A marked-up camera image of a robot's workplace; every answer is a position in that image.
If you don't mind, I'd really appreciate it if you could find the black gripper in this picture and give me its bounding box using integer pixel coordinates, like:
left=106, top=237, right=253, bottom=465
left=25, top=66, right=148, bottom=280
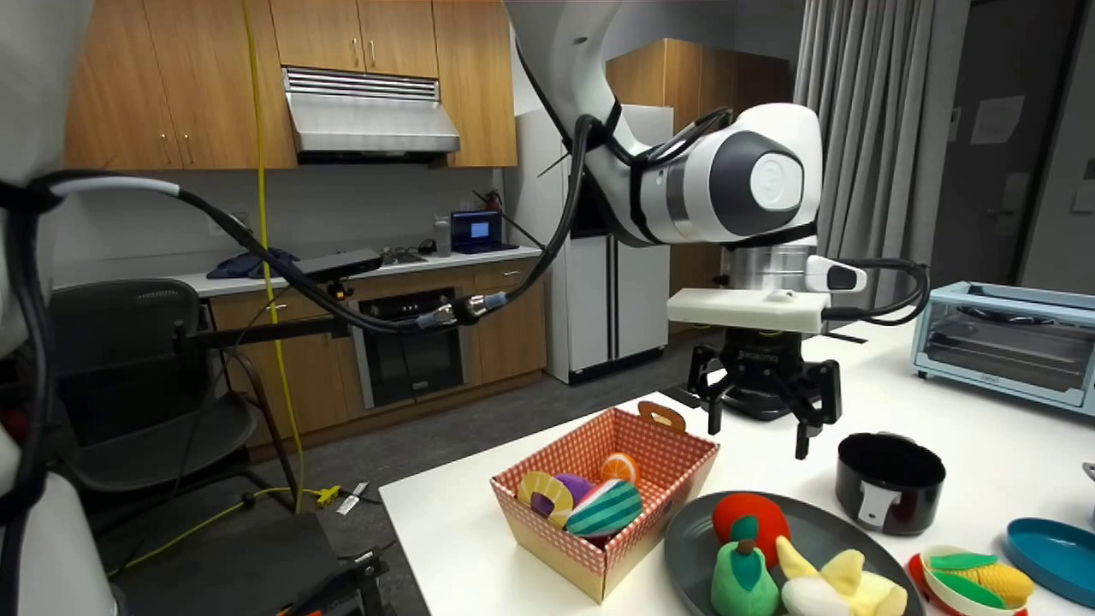
left=687, top=328, right=841, bottom=457

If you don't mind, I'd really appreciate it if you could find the orange plush toy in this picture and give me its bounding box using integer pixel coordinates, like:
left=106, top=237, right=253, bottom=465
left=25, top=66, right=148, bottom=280
left=711, top=494, right=791, bottom=560

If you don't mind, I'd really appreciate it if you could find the banana plush toy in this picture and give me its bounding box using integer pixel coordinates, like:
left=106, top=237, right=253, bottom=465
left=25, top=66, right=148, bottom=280
left=777, top=536, right=911, bottom=616

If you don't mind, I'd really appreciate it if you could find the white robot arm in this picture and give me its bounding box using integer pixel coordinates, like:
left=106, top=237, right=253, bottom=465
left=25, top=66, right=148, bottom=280
left=501, top=0, right=866, bottom=457

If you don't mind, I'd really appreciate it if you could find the dark grey round plate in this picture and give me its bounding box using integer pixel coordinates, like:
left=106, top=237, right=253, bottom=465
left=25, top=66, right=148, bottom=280
left=663, top=494, right=926, bottom=616

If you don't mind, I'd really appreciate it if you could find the watermelon slice plush toy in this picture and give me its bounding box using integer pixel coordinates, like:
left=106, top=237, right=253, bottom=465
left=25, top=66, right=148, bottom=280
left=563, top=480, right=644, bottom=536

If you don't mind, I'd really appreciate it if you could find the purple eggplant plush toy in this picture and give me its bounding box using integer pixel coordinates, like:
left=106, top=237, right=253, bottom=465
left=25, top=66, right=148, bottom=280
left=555, top=472, right=593, bottom=506

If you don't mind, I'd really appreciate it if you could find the corn plush in bowl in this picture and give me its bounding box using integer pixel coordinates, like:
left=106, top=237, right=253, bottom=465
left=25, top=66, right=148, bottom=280
left=905, top=548, right=1033, bottom=616

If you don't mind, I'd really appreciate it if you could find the red checkered cardboard basket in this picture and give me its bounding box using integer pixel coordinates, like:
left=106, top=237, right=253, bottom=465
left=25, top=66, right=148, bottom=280
left=491, top=406, right=719, bottom=603

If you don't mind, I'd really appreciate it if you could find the black cooking pot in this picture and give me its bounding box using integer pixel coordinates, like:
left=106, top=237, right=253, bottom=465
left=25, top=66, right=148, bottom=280
left=836, top=430, right=946, bottom=536

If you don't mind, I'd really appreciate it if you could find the white refrigerator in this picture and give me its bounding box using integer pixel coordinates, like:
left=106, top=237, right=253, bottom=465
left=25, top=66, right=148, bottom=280
left=508, top=109, right=670, bottom=382

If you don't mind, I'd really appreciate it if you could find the light blue toaster oven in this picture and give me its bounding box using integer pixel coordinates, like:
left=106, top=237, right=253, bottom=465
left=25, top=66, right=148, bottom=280
left=914, top=280, right=1095, bottom=418

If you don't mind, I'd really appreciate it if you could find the small blue screen device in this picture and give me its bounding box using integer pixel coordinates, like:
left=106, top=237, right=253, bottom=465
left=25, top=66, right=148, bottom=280
left=447, top=210, right=501, bottom=254

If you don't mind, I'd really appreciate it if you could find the grey curtain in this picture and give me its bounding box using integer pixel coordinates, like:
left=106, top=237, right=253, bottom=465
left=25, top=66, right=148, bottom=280
left=793, top=0, right=973, bottom=266

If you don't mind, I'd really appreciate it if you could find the black built-in oven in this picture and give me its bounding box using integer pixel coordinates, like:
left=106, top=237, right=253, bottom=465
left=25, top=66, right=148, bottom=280
left=357, top=287, right=460, bottom=406

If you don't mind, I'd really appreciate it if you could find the silver range hood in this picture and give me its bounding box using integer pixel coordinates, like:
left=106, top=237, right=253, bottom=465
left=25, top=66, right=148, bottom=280
left=279, top=66, right=458, bottom=158

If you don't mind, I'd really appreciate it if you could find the black office chair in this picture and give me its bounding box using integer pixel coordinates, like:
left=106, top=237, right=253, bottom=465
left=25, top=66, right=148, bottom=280
left=47, top=280, right=259, bottom=536

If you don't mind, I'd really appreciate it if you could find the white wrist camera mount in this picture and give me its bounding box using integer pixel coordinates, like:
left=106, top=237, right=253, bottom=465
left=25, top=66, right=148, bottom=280
left=668, top=245, right=866, bottom=336

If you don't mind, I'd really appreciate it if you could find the yellow donut ring plush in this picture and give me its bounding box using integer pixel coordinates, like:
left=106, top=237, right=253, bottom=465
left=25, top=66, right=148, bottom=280
left=516, top=472, right=573, bottom=526

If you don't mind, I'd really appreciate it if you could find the yellow hanging cable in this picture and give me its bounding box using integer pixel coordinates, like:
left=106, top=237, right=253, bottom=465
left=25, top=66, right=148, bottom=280
left=237, top=0, right=346, bottom=575

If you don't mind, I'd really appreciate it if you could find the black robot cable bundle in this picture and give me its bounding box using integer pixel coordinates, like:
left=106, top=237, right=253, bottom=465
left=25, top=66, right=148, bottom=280
left=0, top=98, right=732, bottom=616

